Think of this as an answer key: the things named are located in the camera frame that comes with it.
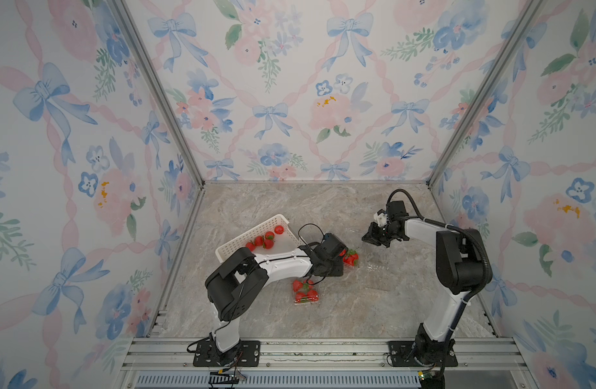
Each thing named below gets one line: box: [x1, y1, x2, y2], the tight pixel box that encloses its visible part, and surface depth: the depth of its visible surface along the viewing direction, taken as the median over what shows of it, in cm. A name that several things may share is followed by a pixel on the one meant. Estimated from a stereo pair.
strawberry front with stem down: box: [295, 291, 307, 304], surface depth 83 cm
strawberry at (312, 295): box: [306, 289, 320, 302], surface depth 84 cm
